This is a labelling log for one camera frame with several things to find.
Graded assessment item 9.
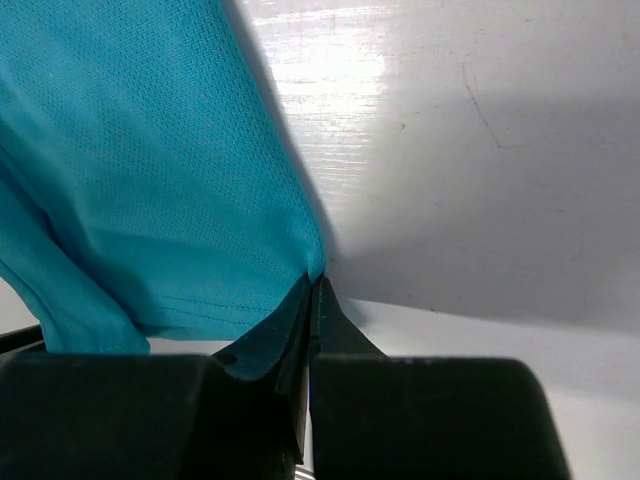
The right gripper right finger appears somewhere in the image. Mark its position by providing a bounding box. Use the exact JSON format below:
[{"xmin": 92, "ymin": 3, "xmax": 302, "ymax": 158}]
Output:
[{"xmin": 310, "ymin": 278, "xmax": 570, "ymax": 479}]

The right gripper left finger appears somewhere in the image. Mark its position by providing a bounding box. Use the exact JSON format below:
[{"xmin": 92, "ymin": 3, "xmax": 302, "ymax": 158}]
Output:
[{"xmin": 1, "ymin": 278, "xmax": 311, "ymax": 479}]

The teal t shirt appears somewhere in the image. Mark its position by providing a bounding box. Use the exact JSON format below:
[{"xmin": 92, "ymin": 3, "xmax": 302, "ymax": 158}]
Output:
[{"xmin": 1, "ymin": 1, "xmax": 325, "ymax": 353}]

